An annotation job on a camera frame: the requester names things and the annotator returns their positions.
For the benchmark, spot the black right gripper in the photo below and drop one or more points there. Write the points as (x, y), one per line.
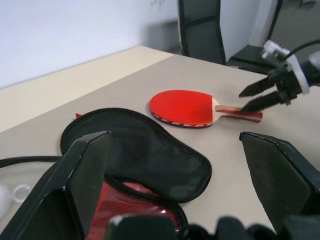
(288, 85)

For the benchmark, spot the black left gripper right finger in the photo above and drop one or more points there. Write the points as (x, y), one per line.
(280, 175)

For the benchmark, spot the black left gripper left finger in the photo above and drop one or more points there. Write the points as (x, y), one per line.
(57, 190)

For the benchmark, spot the white round zipper pull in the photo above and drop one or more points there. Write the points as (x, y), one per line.
(3, 196)

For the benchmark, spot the red table tennis paddle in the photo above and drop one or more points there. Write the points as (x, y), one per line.
(182, 105)

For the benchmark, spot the red and black paddle case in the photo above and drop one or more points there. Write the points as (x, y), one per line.
(150, 150)

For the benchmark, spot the black low stand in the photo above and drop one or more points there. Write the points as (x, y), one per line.
(250, 58)

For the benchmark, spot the black office chair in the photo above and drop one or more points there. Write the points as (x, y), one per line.
(202, 37)

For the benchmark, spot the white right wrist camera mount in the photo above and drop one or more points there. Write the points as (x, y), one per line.
(298, 72)

